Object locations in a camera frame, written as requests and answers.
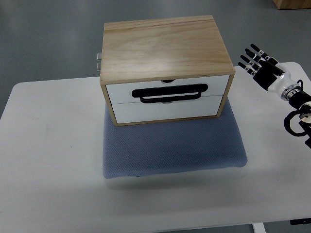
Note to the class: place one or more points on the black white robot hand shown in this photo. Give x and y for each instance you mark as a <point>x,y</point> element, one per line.
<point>267,72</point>

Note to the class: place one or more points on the white drawer black handle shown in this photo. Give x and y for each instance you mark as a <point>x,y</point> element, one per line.
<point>134,92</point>

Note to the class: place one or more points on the wooden drawer cabinet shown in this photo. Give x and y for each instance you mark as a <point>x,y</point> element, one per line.
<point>163,50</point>

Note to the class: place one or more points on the white lower drawer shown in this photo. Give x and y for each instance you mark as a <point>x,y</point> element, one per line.
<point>141,112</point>

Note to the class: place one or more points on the wooden box corner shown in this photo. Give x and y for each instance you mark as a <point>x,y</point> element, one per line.
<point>292,4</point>

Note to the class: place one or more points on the black table control panel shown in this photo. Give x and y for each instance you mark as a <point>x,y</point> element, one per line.
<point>300,221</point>

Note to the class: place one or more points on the blue grey cushion mat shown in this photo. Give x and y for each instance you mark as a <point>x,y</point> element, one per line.
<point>172,147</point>

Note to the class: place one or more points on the white table leg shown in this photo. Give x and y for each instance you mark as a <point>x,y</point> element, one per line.
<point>258,228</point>

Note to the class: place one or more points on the grey clamp behind cabinet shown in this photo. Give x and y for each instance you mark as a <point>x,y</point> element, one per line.
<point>98,59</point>

